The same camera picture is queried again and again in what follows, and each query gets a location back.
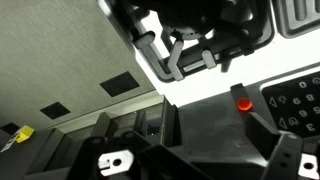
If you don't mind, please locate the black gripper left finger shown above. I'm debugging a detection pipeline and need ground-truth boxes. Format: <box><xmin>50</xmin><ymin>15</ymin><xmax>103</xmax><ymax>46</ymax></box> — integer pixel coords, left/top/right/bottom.
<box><xmin>64</xmin><ymin>109</ymin><xmax>208</xmax><ymax>180</ymax></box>

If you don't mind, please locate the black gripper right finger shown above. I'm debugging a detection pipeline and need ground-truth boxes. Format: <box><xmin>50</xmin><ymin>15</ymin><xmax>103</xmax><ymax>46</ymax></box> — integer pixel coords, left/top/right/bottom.
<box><xmin>247</xmin><ymin>111</ymin><xmax>320</xmax><ymax>180</ymax></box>

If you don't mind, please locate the black stove number keypad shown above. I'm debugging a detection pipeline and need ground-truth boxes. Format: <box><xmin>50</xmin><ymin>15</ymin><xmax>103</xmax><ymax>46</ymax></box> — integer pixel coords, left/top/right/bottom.
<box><xmin>261</xmin><ymin>71</ymin><xmax>320</xmax><ymax>140</ymax></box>

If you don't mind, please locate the red round stove button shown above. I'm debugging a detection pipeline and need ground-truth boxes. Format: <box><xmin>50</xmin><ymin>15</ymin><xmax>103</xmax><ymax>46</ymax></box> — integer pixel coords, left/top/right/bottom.
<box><xmin>236</xmin><ymin>97</ymin><xmax>254</xmax><ymax>113</ymax></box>

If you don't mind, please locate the grey stove burner grate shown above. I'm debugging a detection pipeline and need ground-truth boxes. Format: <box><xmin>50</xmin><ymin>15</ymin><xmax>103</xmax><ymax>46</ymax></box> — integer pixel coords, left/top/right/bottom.
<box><xmin>109</xmin><ymin>0</ymin><xmax>275</xmax><ymax>83</ymax></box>

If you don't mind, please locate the dark grey metal platform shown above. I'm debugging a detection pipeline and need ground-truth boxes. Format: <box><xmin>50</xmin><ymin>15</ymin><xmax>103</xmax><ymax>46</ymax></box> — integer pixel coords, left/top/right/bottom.
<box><xmin>0</xmin><ymin>111</ymin><xmax>165</xmax><ymax>180</ymax></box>

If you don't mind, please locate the black square floor plate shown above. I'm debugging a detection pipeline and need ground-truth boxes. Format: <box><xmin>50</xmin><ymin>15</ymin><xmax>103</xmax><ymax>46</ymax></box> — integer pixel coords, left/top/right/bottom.
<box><xmin>0</xmin><ymin>122</ymin><xmax>21</xmax><ymax>136</ymax></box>
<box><xmin>39</xmin><ymin>101</ymin><xmax>72</xmax><ymax>121</ymax></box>
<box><xmin>99</xmin><ymin>71</ymin><xmax>141</xmax><ymax>98</ymax></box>

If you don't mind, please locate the yellow block with white tag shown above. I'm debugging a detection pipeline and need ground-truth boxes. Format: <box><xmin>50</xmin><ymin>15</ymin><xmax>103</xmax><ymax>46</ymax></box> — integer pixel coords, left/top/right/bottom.
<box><xmin>0</xmin><ymin>124</ymin><xmax>36</xmax><ymax>153</ymax></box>

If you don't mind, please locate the grey ribbed grill plate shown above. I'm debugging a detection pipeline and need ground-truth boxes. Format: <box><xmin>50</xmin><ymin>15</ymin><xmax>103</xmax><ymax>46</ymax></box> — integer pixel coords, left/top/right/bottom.
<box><xmin>271</xmin><ymin>0</ymin><xmax>320</xmax><ymax>40</ymax></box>

